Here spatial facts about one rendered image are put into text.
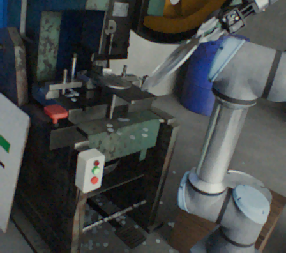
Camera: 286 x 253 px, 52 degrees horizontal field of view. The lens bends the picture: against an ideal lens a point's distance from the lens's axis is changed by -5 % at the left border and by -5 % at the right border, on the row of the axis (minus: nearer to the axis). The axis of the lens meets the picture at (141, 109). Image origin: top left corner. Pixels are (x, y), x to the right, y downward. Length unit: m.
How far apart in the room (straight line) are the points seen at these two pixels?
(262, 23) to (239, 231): 3.76
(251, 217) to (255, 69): 0.42
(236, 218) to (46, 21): 1.02
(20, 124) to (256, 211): 0.99
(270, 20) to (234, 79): 3.74
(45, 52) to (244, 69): 0.91
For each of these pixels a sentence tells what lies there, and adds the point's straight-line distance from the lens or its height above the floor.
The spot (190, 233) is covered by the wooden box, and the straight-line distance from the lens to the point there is 1.54.
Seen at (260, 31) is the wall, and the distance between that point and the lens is 4.47.
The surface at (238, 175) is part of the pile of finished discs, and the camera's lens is 1.62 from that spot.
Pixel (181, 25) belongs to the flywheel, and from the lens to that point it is 1.43.
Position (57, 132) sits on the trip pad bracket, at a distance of 0.99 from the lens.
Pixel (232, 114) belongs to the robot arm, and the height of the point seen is 0.92.
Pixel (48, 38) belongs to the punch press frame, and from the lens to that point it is 1.36.
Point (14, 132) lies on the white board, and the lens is 1.43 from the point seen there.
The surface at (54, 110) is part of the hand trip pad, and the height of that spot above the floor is 0.76.
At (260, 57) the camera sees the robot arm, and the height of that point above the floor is 1.07.
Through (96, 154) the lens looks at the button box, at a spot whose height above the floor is 0.63.
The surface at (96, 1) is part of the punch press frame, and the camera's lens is 1.08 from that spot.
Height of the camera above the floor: 1.16
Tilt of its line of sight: 22 degrees down
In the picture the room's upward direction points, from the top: 11 degrees clockwise
